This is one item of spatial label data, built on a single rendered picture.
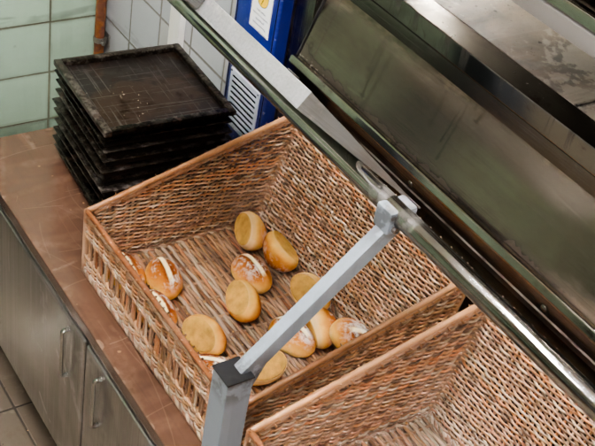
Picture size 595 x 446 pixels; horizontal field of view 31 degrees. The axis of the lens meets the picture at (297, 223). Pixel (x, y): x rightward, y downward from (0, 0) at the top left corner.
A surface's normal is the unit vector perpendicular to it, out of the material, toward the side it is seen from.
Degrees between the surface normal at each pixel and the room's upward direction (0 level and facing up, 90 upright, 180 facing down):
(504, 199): 70
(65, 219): 0
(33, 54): 90
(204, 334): 56
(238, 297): 52
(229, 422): 90
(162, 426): 0
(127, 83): 0
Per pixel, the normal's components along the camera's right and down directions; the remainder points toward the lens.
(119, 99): 0.15, -0.78
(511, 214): -0.73, -0.05
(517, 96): -0.83, 0.23
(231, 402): 0.54, 0.58
